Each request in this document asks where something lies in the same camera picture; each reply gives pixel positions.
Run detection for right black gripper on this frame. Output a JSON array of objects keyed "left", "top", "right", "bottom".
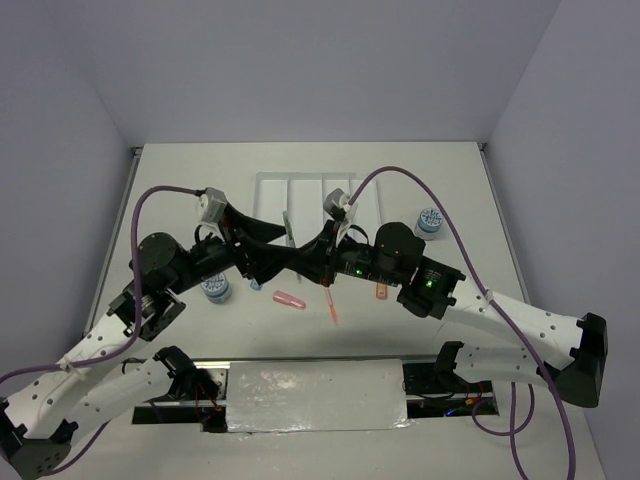
[{"left": 287, "top": 218, "right": 401, "bottom": 286}]

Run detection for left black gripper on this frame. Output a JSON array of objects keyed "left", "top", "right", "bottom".
[{"left": 167, "top": 201, "right": 301, "bottom": 295}]

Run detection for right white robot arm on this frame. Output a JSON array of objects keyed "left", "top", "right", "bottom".
[{"left": 287, "top": 222, "right": 608, "bottom": 408}]

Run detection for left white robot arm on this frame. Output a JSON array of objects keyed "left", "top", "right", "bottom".
[{"left": 1, "top": 205, "right": 301, "bottom": 479}]

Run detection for orange highlighter pen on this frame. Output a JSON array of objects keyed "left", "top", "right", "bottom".
[{"left": 323, "top": 287, "right": 339, "bottom": 326}]

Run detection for pink highlighter cap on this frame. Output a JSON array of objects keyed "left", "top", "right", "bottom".
[{"left": 272, "top": 290, "right": 306, "bottom": 310}]

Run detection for left blue ink jar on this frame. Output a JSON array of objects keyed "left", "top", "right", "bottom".
[{"left": 200, "top": 273, "right": 232, "bottom": 304}]

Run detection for blue ink jar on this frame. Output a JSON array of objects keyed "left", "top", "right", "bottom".
[
  {"left": 414, "top": 207, "right": 444, "bottom": 241},
  {"left": 200, "top": 273, "right": 232, "bottom": 304}
]

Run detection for white compartment tray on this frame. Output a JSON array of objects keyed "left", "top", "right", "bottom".
[{"left": 252, "top": 172, "right": 381, "bottom": 247}]

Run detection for orange highlighter cap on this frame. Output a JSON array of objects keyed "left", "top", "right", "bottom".
[{"left": 375, "top": 283, "right": 388, "bottom": 300}]

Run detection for right blue ink jar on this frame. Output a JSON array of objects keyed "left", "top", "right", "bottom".
[{"left": 414, "top": 207, "right": 444, "bottom": 241}]

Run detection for silver foil panel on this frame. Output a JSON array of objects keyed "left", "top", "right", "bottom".
[{"left": 226, "top": 359, "right": 409, "bottom": 433}]

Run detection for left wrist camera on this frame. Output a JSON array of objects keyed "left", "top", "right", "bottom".
[{"left": 197, "top": 187, "right": 228, "bottom": 229}]

